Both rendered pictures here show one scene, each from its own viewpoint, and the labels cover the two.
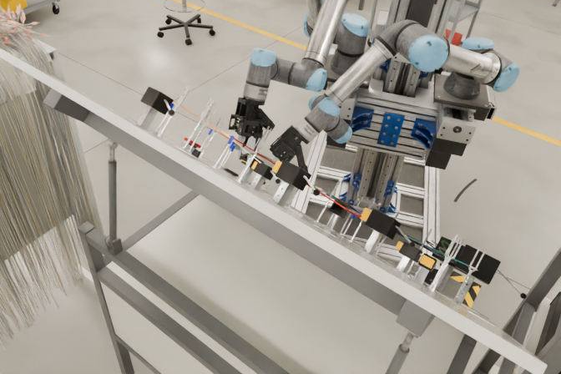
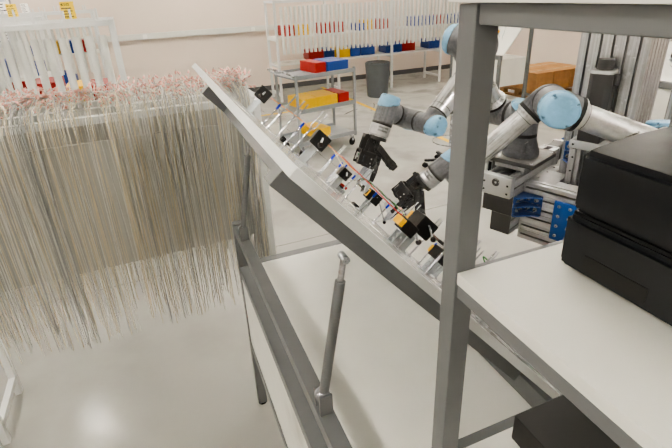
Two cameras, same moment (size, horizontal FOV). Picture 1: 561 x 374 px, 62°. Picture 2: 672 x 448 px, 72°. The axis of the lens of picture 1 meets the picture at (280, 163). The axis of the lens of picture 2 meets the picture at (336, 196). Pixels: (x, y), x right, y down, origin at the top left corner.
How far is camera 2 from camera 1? 0.80 m
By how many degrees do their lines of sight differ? 34
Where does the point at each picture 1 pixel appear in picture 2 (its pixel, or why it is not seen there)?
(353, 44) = not seen: hidden behind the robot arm
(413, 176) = not seen: hidden behind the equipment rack
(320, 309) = (395, 345)
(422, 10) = (598, 91)
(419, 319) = (275, 173)
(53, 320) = (234, 341)
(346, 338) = (403, 375)
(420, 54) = (544, 107)
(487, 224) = not seen: outside the picture
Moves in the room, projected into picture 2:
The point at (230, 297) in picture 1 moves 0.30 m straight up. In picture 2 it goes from (321, 311) to (317, 238)
